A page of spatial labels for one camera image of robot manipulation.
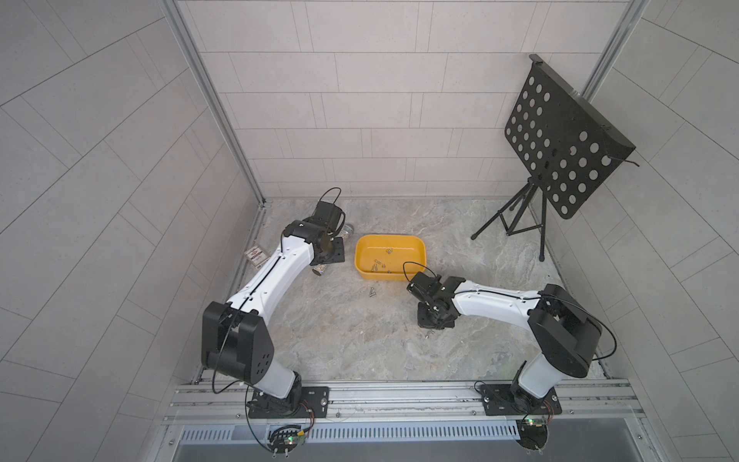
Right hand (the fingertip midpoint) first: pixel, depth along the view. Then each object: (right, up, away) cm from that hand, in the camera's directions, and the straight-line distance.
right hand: (423, 326), depth 86 cm
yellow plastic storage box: (-10, +19, +13) cm, 25 cm away
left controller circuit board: (-35, -18, -21) cm, 44 cm away
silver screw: (-16, +9, +5) cm, 19 cm away
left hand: (-26, +23, -1) cm, 34 cm away
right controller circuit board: (+24, -19, -18) cm, 35 cm away
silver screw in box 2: (-10, +21, +14) cm, 27 cm away
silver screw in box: (-15, +16, +10) cm, 24 cm away
